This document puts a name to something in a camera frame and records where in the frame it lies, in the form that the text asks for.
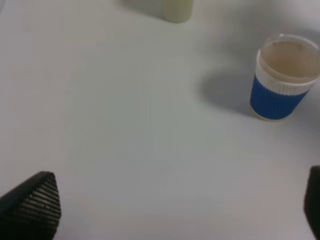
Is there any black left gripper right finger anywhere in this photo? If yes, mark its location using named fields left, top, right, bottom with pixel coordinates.
left=303, top=165, right=320, bottom=240

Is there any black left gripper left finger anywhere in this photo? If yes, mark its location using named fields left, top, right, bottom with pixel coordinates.
left=0, top=171, right=62, bottom=240

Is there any blue sleeved paper cup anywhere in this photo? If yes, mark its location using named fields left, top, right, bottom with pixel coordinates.
left=249, top=34, right=320, bottom=122

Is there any pale green plastic cup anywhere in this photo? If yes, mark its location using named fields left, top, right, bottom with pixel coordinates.
left=163, top=0, right=193, bottom=23

